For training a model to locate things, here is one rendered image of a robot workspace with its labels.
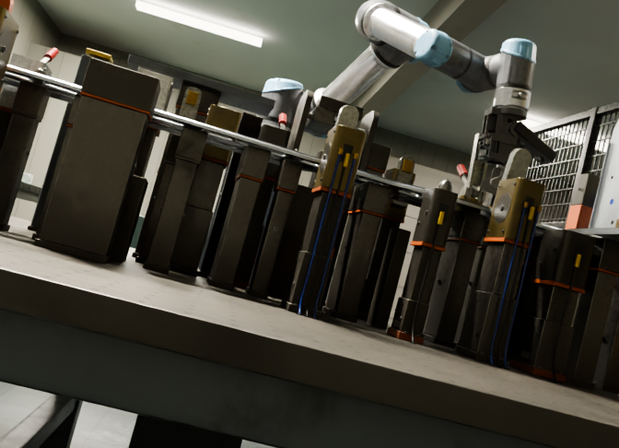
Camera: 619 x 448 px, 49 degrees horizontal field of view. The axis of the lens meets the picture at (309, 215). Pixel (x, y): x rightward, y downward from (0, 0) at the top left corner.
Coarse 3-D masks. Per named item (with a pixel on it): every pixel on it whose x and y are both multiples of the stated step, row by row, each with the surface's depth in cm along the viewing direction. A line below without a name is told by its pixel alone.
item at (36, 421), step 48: (0, 336) 71; (48, 336) 72; (96, 336) 72; (48, 384) 71; (96, 384) 72; (144, 384) 73; (192, 384) 73; (240, 384) 74; (288, 384) 75; (48, 432) 178; (240, 432) 74; (288, 432) 74; (336, 432) 75; (384, 432) 76; (432, 432) 76; (480, 432) 77
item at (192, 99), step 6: (186, 90) 152; (192, 90) 152; (198, 90) 152; (186, 96) 151; (192, 96) 151; (198, 96) 152; (186, 102) 151; (192, 102) 151; (198, 102) 152; (186, 108) 151; (192, 108) 151; (180, 114) 150; (186, 114) 150; (192, 114) 151
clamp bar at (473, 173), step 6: (474, 138) 169; (474, 144) 168; (474, 150) 166; (474, 156) 166; (474, 162) 165; (480, 162) 167; (474, 168) 165; (480, 168) 166; (468, 174) 166; (474, 174) 166; (480, 174) 166; (468, 180) 165; (474, 180) 165; (480, 180) 165; (480, 186) 164; (480, 192) 164; (468, 198) 163; (480, 198) 164
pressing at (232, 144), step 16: (16, 80) 141; (48, 80) 124; (64, 96) 143; (160, 112) 128; (160, 128) 146; (176, 128) 147; (208, 128) 130; (224, 144) 149; (240, 144) 142; (256, 144) 138; (272, 144) 133; (272, 160) 151; (304, 160) 141; (320, 160) 134; (368, 176) 135; (400, 192) 150; (416, 192) 144; (464, 208) 149; (480, 208) 137; (544, 224) 141
